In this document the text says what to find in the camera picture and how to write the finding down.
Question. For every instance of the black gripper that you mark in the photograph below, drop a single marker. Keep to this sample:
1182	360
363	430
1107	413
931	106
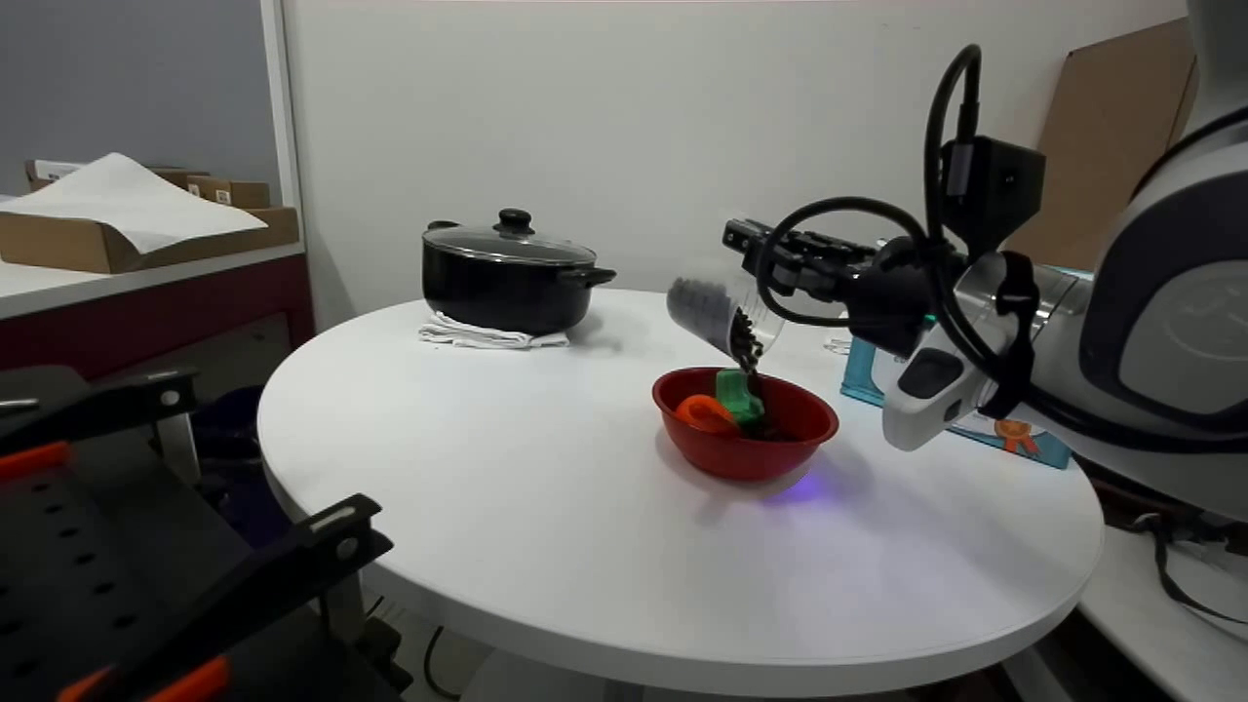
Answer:
894	292

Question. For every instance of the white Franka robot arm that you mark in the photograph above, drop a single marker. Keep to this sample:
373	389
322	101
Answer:
1172	325

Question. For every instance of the red bowl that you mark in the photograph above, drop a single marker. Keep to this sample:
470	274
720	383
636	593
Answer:
743	459

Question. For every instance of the blue printed cardboard box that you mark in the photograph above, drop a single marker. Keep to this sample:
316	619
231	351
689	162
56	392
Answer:
862	377

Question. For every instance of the green plastic toy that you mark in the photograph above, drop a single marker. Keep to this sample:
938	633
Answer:
743	396

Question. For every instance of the orange plastic toy spoon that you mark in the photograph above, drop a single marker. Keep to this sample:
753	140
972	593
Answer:
704	413

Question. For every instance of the black cooking pot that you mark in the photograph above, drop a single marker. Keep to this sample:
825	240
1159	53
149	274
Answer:
509	299

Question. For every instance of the large brown cardboard sheet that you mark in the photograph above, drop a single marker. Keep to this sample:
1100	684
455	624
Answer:
1105	119

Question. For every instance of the white cloth with red print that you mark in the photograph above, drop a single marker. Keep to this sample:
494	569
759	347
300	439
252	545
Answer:
455	338

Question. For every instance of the white low desk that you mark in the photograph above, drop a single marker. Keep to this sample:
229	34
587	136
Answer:
1172	650

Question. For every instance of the small brown cardboard box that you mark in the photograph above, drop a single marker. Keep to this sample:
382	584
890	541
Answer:
240	194

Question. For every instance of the dark red counter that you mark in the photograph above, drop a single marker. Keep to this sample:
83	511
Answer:
158	316

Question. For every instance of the white paper sheet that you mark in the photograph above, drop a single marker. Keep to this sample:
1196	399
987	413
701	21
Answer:
129	199

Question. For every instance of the flat cardboard tray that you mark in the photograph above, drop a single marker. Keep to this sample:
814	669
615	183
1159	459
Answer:
52	244

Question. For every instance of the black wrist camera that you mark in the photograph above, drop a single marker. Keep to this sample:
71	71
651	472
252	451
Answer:
994	190

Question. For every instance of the black frame with orange clips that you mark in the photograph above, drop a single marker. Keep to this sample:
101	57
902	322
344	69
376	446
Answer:
78	569

